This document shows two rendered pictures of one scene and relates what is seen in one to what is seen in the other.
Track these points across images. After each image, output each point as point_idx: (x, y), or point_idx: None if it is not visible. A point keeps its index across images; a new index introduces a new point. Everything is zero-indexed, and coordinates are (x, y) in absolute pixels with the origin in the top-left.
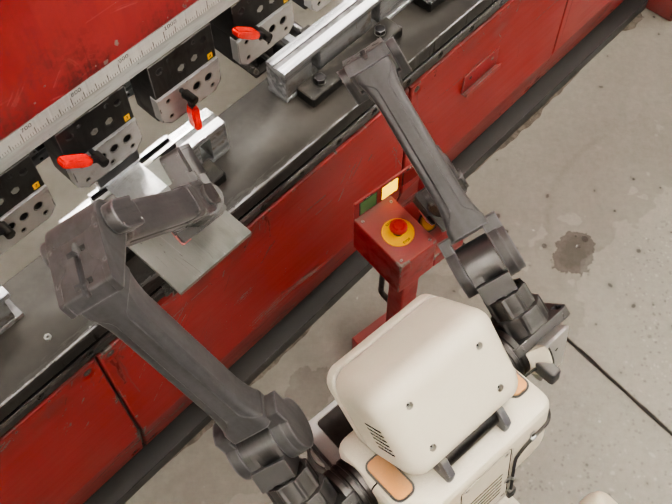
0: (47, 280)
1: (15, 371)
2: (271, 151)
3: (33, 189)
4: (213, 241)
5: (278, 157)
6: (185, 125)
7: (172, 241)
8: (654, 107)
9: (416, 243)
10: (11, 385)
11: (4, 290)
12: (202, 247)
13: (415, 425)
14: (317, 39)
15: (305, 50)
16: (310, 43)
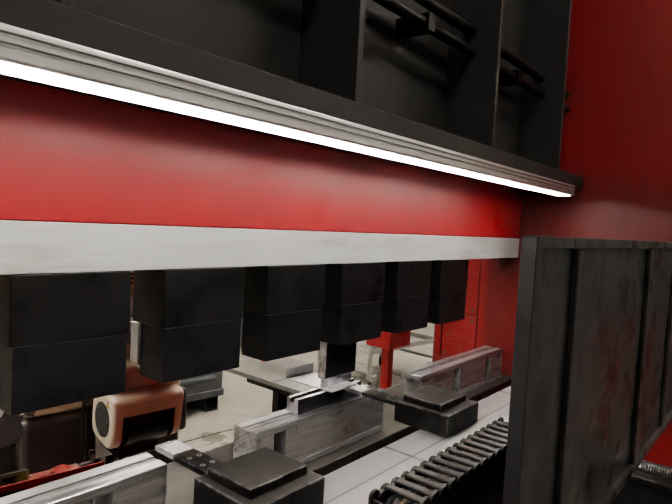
0: (391, 418)
1: (390, 393)
2: (181, 472)
3: None
4: (250, 363)
5: (175, 468)
6: (279, 423)
7: (283, 364)
8: None
9: (47, 474)
10: (389, 390)
11: (405, 372)
12: (259, 362)
13: None
14: (72, 481)
15: (101, 470)
16: (87, 477)
